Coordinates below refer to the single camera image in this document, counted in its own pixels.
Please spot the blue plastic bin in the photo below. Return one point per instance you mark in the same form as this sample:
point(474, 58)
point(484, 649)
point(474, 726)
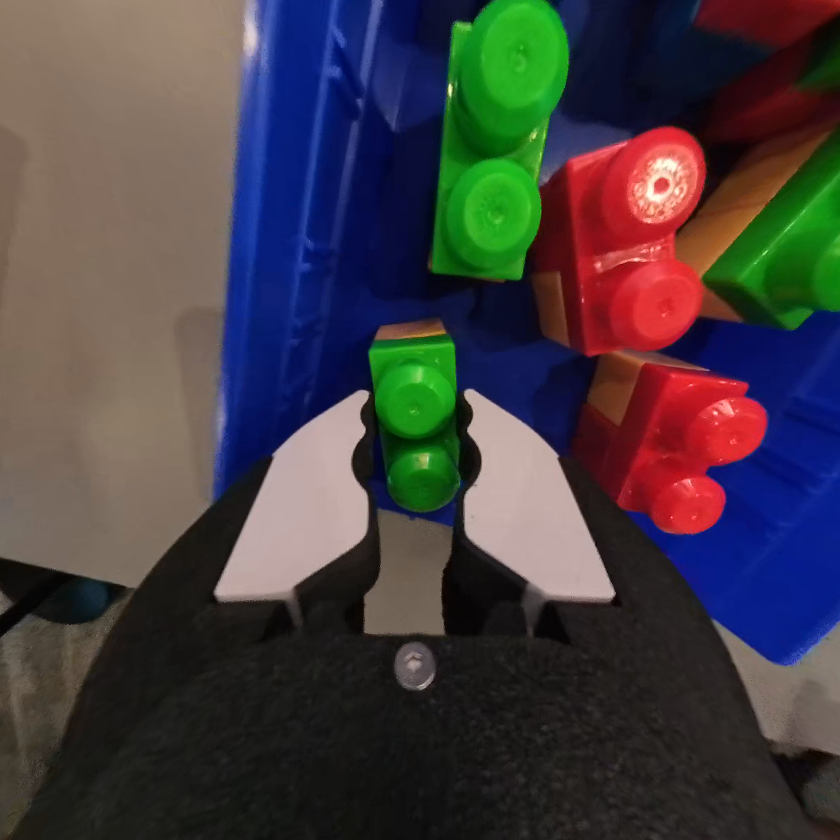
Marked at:
point(295, 262)

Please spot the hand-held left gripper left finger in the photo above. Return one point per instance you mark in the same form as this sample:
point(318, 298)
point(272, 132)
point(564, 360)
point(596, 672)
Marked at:
point(302, 525)

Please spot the pile of colourful blocks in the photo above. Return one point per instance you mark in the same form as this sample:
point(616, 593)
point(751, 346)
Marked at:
point(623, 262)

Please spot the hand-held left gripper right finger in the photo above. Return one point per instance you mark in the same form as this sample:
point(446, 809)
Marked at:
point(538, 525)

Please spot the green two-stud block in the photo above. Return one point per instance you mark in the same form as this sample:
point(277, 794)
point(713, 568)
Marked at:
point(413, 407)

